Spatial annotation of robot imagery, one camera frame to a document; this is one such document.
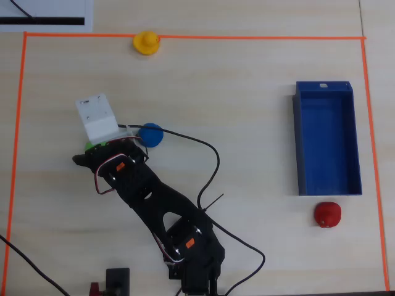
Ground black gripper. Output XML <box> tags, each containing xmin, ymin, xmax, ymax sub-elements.
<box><xmin>72</xmin><ymin>138</ymin><xmax>150</xmax><ymax>178</ymax></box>

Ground green rubber duck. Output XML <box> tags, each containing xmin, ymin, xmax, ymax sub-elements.
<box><xmin>84</xmin><ymin>140</ymin><xmax>108</xmax><ymax>152</ymax></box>

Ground blue rubber duck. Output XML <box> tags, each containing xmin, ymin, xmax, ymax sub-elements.
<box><xmin>138</xmin><ymin>123</ymin><xmax>165</xmax><ymax>149</ymax></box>

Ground yellow rubber duck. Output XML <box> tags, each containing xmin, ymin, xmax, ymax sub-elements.
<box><xmin>132</xmin><ymin>30</ymin><xmax>161</xmax><ymax>56</ymax></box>

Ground blue plastic box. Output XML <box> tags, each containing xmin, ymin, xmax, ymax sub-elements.
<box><xmin>292</xmin><ymin>81</ymin><xmax>363</xmax><ymax>197</ymax></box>

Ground red rubber duck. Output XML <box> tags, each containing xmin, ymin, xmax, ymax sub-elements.
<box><xmin>314</xmin><ymin>202</ymin><xmax>343</xmax><ymax>229</ymax></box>

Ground orange tape strip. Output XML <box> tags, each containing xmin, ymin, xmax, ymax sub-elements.
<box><xmin>2</xmin><ymin>31</ymin><xmax>28</xmax><ymax>296</ymax></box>
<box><xmin>23</xmin><ymin>31</ymin><xmax>367</xmax><ymax>41</ymax></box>
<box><xmin>360</xmin><ymin>38</ymin><xmax>391</xmax><ymax>292</ymax></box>

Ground black clamp stand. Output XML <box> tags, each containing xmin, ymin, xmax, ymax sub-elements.
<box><xmin>106</xmin><ymin>267</ymin><xmax>130</xmax><ymax>296</ymax></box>

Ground black zip tie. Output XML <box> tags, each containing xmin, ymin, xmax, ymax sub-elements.
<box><xmin>202</xmin><ymin>193</ymin><xmax>225</xmax><ymax>213</ymax></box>

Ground white paper with black bar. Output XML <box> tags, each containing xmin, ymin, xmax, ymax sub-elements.
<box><xmin>0</xmin><ymin>0</ymin><xmax>94</xmax><ymax>33</ymax></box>

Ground red white servo wire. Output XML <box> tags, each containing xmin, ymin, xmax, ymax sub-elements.
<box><xmin>151</xmin><ymin>229</ymin><xmax>186</xmax><ymax>265</ymax></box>
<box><xmin>94</xmin><ymin>153</ymin><xmax>128</xmax><ymax>195</ymax></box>

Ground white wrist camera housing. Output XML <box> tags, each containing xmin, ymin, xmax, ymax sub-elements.
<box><xmin>75</xmin><ymin>91</ymin><xmax>139</xmax><ymax>146</ymax></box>

